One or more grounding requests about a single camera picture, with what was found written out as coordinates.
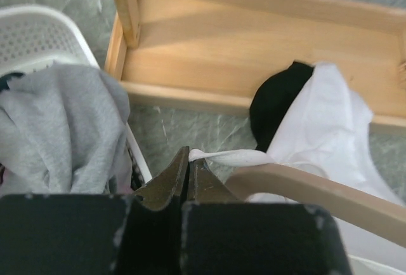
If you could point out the black tank top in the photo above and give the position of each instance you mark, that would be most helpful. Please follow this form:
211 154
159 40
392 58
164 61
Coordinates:
273 99

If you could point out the white sheer tank top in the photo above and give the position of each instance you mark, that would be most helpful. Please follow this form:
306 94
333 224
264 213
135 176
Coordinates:
325 132

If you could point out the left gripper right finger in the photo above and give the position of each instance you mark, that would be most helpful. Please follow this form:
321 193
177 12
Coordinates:
220 235

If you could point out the white navy tank top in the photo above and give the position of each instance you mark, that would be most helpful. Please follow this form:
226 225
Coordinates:
4 79

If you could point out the white plastic laundry basket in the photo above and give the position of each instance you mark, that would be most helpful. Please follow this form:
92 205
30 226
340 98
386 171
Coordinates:
34 38

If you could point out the beige wooden hanger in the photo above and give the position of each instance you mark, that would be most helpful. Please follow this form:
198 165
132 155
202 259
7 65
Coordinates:
378 216

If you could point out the grey tank top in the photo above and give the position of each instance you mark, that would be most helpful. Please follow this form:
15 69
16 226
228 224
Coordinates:
62 118

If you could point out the mauve pink tank top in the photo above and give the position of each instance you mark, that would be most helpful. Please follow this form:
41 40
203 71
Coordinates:
88 179

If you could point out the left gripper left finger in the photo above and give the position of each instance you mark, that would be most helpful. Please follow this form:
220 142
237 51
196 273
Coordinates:
136 233

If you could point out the right wooden clothes rack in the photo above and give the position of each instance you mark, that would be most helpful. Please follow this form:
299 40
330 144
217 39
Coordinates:
212 55

